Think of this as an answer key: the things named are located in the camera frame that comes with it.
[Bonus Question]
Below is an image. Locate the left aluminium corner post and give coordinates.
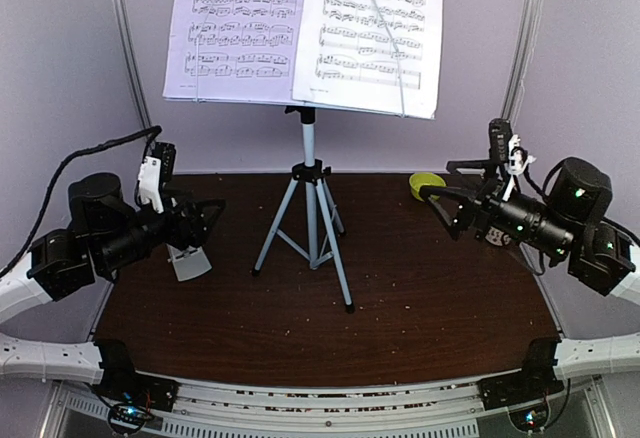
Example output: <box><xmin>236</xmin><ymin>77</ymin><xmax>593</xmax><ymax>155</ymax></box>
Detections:
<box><xmin>111</xmin><ymin>0</ymin><xmax>152</xmax><ymax>128</ymax></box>

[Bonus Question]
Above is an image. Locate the aluminium corner post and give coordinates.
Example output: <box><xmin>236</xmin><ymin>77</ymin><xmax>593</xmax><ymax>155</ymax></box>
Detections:
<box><xmin>111</xmin><ymin>0</ymin><xmax>152</xmax><ymax>128</ymax></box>
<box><xmin>500</xmin><ymin>0</ymin><xmax>543</xmax><ymax>126</ymax></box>

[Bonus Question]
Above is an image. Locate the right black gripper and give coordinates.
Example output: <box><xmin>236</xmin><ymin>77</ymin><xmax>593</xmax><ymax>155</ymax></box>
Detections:
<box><xmin>419</xmin><ymin>159</ymin><xmax>577</xmax><ymax>261</ymax></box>

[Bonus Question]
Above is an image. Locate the grey metronome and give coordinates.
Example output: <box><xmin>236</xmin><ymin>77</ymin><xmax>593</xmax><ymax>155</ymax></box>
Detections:
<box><xmin>167</xmin><ymin>245</ymin><xmax>212</xmax><ymax>282</ymax></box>

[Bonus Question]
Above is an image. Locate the light blue music stand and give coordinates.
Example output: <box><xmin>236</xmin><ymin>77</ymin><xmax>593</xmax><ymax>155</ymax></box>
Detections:
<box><xmin>162</xmin><ymin>97</ymin><xmax>436</xmax><ymax>314</ymax></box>

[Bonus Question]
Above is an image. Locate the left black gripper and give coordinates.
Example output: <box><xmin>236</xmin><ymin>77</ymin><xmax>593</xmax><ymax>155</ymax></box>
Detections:
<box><xmin>95</xmin><ymin>187</ymin><xmax>225</xmax><ymax>274</ymax></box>

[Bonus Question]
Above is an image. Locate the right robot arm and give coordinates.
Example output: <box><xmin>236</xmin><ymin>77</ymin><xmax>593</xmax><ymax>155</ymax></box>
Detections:
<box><xmin>419</xmin><ymin>157</ymin><xmax>639</xmax><ymax>400</ymax></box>

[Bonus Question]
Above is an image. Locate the patterned white mug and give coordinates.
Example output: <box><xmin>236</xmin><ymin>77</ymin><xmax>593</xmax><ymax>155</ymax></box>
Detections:
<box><xmin>484</xmin><ymin>227</ymin><xmax>512</xmax><ymax>247</ymax></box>

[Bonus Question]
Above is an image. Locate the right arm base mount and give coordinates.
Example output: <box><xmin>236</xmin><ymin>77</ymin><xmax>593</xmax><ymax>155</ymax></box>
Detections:
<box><xmin>477</xmin><ymin>372</ymin><xmax>565</xmax><ymax>411</ymax></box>

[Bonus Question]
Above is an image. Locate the yellow-green bowl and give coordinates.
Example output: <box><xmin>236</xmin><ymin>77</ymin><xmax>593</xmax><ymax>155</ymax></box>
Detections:
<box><xmin>409</xmin><ymin>172</ymin><xmax>447</xmax><ymax>202</ymax></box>

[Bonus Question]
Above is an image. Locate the white sheet music page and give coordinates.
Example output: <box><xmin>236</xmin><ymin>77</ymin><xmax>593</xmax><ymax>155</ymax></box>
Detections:
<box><xmin>292</xmin><ymin>0</ymin><xmax>443</xmax><ymax>119</ymax></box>

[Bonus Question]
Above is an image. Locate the purple sheet music page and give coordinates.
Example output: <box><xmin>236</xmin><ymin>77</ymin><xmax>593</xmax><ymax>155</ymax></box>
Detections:
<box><xmin>163</xmin><ymin>0</ymin><xmax>303</xmax><ymax>104</ymax></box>

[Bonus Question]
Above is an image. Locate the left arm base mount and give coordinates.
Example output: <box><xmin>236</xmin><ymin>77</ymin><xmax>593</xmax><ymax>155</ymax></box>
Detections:
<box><xmin>91</xmin><ymin>373</ymin><xmax>179</xmax><ymax>412</ymax></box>

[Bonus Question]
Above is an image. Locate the aluminium front rail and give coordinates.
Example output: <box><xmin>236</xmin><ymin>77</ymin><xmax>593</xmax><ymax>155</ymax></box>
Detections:
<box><xmin>36</xmin><ymin>372</ymin><xmax>624</xmax><ymax>437</ymax></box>

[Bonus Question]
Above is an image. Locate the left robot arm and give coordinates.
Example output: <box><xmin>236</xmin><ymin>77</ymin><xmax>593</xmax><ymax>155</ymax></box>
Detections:
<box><xmin>1</xmin><ymin>126</ymin><xmax>226</xmax><ymax>402</ymax></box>

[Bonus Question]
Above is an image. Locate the right aluminium corner post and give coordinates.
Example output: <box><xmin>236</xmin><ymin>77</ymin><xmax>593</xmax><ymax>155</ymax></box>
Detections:
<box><xmin>500</xmin><ymin>0</ymin><xmax>543</xmax><ymax>126</ymax></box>

